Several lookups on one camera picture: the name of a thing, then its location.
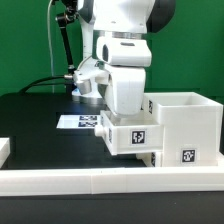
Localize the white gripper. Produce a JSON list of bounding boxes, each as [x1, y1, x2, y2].
[[95, 36, 152, 116]]

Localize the white drawer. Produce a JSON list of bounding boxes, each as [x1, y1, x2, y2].
[[94, 110, 164, 155], [136, 152, 162, 167]]

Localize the white drawer cabinet box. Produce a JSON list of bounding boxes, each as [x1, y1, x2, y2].
[[143, 92, 223, 167]]

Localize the white drawer front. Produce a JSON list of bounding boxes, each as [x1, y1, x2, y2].
[[136, 152, 162, 167]]

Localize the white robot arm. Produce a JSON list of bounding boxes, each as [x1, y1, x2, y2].
[[74, 0, 176, 117]]

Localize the white tag marker sheet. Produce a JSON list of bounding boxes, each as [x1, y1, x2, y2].
[[56, 115, 100, 129]]

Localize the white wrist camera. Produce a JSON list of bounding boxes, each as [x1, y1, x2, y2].
[[73, 69, 109, 95]]

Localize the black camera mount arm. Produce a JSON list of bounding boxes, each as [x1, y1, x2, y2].
[[56, 0, 78, 76]]

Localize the black cable bundle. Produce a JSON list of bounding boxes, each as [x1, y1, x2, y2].
[[19, 75, 78, 94]]

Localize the white cable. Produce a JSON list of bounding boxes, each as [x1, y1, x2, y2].
[[47, 0, 56, 94]]

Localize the white obstacle fence frame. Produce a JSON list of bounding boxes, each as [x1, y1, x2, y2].
[[0, 138, 224, 196]]

